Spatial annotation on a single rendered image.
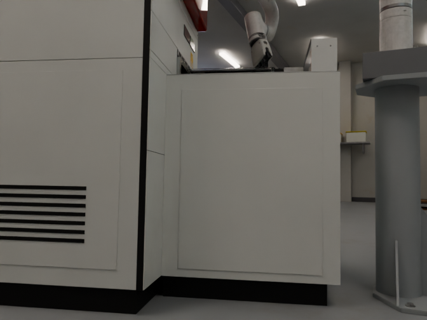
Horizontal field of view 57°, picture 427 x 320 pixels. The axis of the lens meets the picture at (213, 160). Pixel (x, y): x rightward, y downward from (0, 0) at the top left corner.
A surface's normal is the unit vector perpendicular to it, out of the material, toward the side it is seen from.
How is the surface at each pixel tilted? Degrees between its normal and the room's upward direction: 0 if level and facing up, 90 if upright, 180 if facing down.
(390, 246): 90
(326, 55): 90
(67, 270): 90
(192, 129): 90
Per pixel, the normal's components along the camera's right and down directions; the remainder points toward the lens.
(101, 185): -0.14, -0.06
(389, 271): -0.76, -0.05
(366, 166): -0.40, -0.06
